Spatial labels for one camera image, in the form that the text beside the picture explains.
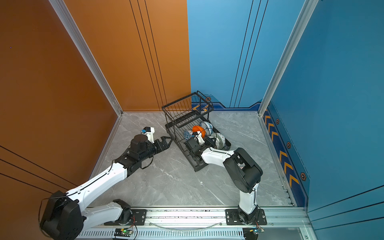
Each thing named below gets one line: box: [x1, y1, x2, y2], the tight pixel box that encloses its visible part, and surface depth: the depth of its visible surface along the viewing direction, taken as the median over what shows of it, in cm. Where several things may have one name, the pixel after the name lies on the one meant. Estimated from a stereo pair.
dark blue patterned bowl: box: [183, 130, 192, 141], surface depth 104 cm
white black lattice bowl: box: [215, 136, 223, 149], surface depth 93 cm
